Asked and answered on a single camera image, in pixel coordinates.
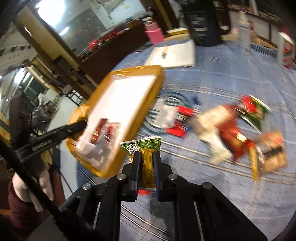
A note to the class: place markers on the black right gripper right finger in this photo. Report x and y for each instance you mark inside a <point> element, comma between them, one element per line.
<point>201,212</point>

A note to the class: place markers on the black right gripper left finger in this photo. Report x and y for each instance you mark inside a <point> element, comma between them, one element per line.
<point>92,212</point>

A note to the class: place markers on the green gold snack packet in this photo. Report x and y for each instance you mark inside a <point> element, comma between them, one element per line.
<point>146,147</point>

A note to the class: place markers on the small red candy packet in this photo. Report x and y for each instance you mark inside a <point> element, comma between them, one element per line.
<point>180,126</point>

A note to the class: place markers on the white red snack packet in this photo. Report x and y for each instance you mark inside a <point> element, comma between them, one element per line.
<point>205,127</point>

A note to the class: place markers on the tan cracker packet yellow edge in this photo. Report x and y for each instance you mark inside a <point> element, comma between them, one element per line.
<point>267,154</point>

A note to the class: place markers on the green red snack packet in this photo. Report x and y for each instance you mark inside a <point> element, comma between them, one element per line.
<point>253,111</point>

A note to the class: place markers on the dark red snack packet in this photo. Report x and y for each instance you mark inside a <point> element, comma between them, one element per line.
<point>231,134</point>

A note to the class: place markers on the person's hand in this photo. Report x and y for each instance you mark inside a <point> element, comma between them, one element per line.
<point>23,192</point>

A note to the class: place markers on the yellow cardboard tray box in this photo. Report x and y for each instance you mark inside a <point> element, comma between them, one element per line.
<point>124,96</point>

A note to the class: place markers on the white notepad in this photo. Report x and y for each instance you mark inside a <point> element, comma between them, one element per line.
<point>177,55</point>

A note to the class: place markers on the pink wrapped thermos bottle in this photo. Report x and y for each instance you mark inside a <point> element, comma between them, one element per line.
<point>153,31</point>

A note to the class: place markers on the white red liquor bottle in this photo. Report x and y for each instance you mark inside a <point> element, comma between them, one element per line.
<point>285,49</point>

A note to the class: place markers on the white plastic lotion bottle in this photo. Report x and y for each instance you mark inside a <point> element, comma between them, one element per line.
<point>244,33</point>

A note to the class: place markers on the black electric kettle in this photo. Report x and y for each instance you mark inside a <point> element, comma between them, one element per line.
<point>207,21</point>

